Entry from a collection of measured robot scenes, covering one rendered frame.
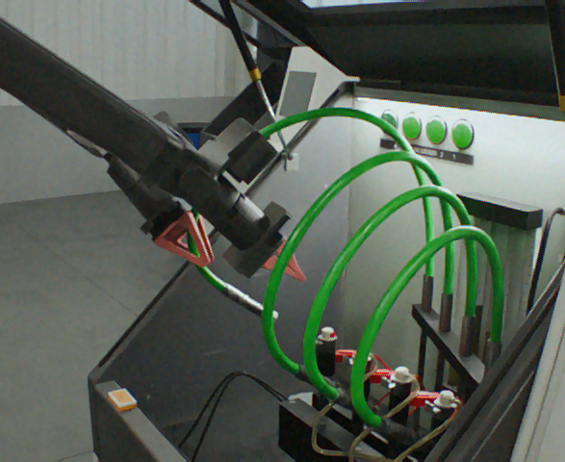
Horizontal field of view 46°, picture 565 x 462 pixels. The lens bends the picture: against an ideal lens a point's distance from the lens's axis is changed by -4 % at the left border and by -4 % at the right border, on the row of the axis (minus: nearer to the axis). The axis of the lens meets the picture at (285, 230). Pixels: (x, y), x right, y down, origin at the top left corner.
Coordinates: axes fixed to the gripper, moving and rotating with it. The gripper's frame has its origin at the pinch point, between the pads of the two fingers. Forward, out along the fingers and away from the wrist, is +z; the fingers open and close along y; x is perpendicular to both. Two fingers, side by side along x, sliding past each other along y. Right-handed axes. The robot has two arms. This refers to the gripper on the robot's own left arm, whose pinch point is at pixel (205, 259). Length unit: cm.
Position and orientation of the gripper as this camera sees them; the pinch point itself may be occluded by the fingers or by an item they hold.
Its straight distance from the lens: 102.8
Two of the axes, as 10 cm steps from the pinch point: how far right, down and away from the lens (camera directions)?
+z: 6.6, 7.5, -0.5
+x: -7.4, 6.6, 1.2
